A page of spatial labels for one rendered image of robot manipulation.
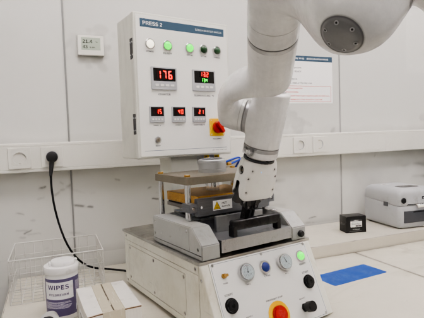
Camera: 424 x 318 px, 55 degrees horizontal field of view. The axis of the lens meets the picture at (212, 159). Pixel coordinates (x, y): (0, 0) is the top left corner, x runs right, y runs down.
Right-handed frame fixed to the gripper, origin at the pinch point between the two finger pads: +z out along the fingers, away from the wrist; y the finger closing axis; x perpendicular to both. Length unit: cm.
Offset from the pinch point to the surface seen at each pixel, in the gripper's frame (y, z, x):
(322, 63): 83, -32, 62
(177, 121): -3.7, -13.9, 34.3
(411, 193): 99, 12, 12
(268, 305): -2.3, 15.2, -15.8
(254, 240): -1.3, 3.9, -5.8
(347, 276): 42.2, 25.5, -6.0
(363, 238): 71, 27, 10
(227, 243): -9.3, 3.4, -5.6
